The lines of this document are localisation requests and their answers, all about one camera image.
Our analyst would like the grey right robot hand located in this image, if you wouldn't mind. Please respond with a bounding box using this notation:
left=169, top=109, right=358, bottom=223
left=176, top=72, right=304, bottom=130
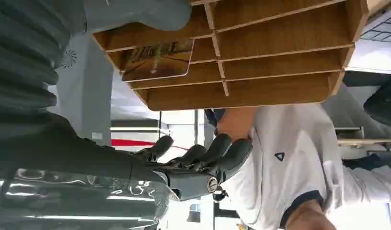
left=0, top=0, right=254, bottom=202

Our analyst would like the shiny clear plastic cover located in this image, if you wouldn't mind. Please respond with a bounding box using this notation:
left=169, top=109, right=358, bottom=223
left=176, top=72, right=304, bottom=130
left=0, top=168, right=181, bottom=230

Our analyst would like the grey cabinet with round vent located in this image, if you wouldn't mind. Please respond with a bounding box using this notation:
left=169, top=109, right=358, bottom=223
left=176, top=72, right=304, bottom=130
left=46, top=31, right=114, bottom=147

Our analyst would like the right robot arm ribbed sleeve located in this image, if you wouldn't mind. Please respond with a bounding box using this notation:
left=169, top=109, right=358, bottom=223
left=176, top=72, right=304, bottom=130
left=0, top=0, right=72, bottom=127

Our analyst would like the wooden card box with slots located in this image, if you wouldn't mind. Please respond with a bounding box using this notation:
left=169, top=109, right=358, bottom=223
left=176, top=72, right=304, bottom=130
left=92, top=0, right=370, bottom=112

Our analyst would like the person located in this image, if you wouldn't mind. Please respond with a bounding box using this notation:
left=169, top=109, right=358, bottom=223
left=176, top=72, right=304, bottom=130
left=204, top=104, right=391, bottom=230

